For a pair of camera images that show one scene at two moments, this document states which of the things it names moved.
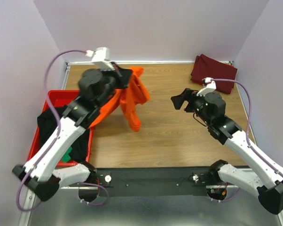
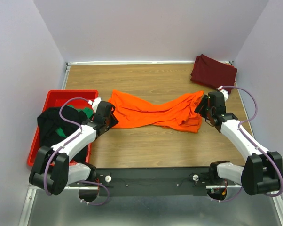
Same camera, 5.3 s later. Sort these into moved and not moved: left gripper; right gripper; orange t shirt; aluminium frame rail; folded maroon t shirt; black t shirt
Moved: left gripper; orange t shirt; right gripper
Not moved: black t shirt; folded maroon t shirt; aluminium frame rail
